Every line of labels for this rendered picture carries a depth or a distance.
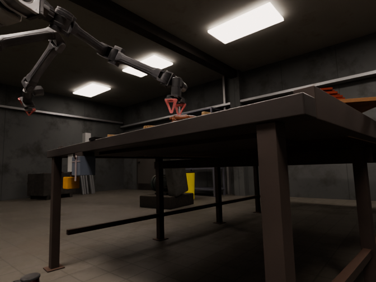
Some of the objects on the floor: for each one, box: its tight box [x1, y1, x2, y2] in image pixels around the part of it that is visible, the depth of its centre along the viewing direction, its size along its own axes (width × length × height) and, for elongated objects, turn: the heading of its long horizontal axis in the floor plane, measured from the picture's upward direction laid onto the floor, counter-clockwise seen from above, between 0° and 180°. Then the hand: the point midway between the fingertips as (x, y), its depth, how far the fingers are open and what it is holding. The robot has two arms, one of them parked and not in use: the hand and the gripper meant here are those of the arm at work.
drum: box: [185, 171, 195, 199], centre depth 611 cm, size 42×42×66 cm
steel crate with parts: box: [27, 171, 76, 200], centre depth 742 cm, size 113×98×76 cm
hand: (175, 113), depth 140 cm, fingers open, 9 cm apart
